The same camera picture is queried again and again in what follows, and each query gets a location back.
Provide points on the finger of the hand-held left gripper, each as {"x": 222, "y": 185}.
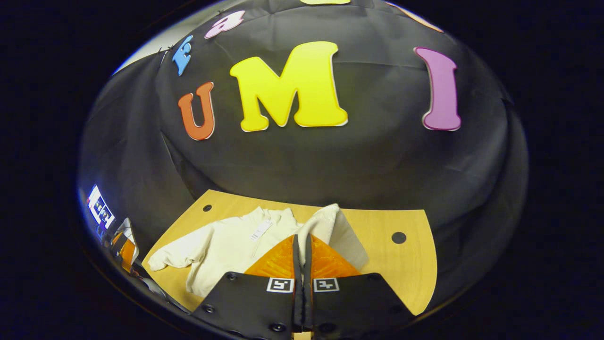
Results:
{"x": 125, "y": 252}

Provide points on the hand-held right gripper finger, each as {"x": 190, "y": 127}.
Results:
{"x": 307, "y": 269}
{"x": 297, "y": 269}

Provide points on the cream knit sweater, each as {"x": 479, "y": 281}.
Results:
{"x": 222, "y": 250}

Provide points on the black backdrop cloth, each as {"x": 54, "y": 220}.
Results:
{"x": 377, "y": 156}

